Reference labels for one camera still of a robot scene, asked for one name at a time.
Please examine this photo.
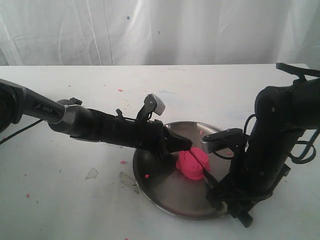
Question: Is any black knife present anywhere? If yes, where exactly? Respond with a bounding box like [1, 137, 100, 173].
[190, 150, 219, 188]

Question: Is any round steel plate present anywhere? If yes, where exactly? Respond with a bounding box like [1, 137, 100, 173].
[132, 121, 230, 220]

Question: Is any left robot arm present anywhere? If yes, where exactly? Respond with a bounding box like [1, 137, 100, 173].
[0, 79, 193, 158]

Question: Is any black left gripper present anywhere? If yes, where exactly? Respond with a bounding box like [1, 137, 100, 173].
[99, 109, 193, 163]

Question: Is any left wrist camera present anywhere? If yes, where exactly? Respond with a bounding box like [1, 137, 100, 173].
[136, 93, 166, 121]

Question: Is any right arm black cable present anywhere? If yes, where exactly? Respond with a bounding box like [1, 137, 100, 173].
[214, 113, 320, 165]

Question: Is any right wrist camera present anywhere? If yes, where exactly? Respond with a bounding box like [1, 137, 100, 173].
[201, 128, 246, 154]

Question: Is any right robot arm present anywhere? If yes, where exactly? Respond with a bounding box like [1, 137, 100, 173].
[201, 62, 320, 228]

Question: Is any white backdrop sheet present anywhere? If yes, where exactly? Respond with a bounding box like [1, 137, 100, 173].
[0, 0, 320, 69]

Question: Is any pink putty lump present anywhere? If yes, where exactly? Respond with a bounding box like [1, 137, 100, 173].
[176, 151, 204, 181]

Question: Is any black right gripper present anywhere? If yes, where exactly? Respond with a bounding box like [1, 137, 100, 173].
[206, 124, 305, 228]

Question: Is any pink putty half piece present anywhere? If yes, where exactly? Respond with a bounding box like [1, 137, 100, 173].
[190, 147, 211, 172]

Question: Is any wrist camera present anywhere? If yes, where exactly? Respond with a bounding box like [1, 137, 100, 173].
[136, 93, 166, 121]
[201, 128, 246, 154]

